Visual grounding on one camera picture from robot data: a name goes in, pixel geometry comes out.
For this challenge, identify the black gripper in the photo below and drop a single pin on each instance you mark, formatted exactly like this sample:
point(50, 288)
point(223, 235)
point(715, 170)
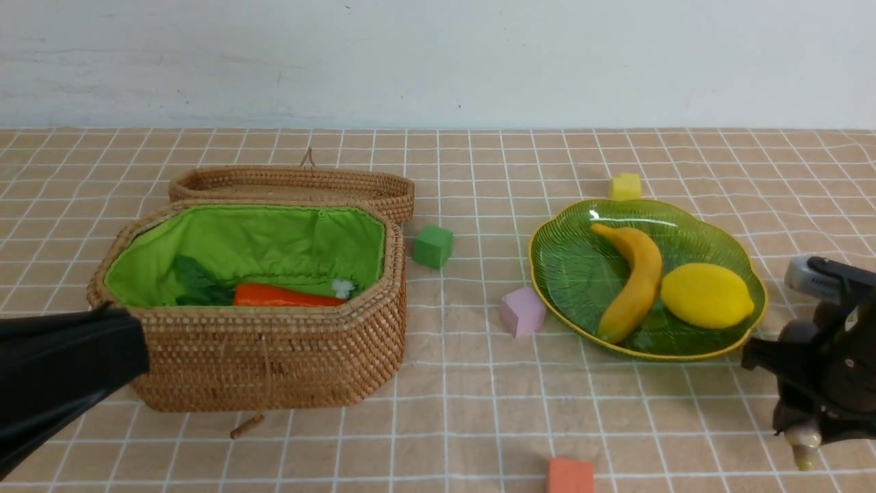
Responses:
point(825, 375)

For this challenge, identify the yellow toy lemon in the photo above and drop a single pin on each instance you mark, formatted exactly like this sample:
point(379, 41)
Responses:
point(707, 296)

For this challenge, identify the yellow toy banana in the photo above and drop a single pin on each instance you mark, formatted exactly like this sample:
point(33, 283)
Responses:
point(637, 297)

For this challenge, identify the orange toy carrot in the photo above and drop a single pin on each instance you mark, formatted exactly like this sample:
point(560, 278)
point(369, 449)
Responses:
point(264, 295)

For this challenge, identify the purple toy eggplant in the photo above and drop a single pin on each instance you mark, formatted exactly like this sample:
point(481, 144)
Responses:
point(805, 440)

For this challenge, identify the green glass leaf plate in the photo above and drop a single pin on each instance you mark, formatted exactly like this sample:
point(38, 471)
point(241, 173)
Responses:
point(577, 274)

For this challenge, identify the yellow foam cube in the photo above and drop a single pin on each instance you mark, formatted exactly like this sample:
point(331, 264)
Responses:
point(625, 187)

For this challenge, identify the orange foam cube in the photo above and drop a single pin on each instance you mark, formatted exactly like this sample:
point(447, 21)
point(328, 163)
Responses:
point(565, 475)

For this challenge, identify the pink foam cube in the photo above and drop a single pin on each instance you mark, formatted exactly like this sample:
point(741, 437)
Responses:
point(522, 312)

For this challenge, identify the green foam cube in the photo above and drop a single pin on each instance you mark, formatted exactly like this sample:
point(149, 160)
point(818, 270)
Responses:
point(433, 246)

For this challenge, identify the woven rattan basket lid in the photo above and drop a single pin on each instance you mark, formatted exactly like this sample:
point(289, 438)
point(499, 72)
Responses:
point(392, 195)

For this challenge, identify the woven rattan basket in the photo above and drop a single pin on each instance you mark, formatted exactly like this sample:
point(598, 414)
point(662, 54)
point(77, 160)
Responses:
point(234, 359)

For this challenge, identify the green fabric basket lining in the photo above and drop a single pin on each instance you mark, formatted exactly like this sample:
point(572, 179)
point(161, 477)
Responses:
point(200, 256)

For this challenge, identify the wrist camera with grey mount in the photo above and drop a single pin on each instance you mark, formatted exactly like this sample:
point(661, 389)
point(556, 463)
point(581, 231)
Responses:
point(826, 280)

